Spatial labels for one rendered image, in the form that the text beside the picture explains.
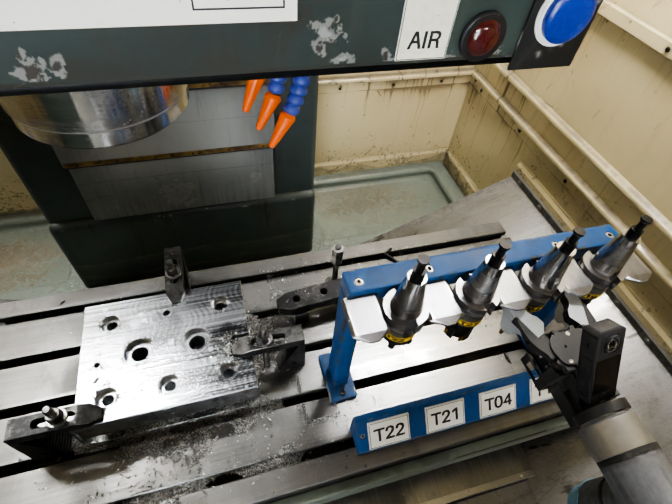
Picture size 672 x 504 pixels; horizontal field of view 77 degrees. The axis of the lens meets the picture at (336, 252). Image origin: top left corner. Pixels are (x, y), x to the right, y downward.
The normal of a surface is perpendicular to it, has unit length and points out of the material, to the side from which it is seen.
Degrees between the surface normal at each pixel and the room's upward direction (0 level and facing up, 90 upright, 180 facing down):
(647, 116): 90
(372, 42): 90
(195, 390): 0
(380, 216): 0
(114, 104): 90
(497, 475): 7
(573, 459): 24
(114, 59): 90
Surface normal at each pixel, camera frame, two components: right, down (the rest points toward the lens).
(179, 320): 0.07, -0.64
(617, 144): -0.96, 0.16
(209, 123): 0.27, 0.75
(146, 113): 0.73, 0.56
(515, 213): -0.32, -0.51
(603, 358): 0.32, 0.33
